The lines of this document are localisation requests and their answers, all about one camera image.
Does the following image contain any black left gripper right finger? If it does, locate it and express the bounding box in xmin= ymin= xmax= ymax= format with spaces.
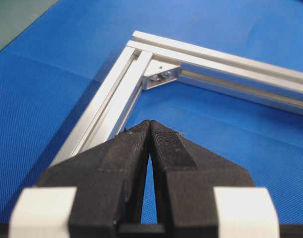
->
xmin=149 ymin=119 xmax=281 ymax=238

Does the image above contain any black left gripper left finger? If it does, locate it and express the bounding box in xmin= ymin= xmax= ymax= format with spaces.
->
xmin=8 ymin=119 xmax=151 ymax=238

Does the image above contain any aluminium extrusion frame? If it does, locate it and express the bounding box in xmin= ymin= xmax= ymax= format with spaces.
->
xmin=52 ymin=31 xmax=303 ymax=165

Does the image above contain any blue mesh mat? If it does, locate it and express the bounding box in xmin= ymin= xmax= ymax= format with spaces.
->
xmin=0 ymin=0 xmax=303 ymax=224

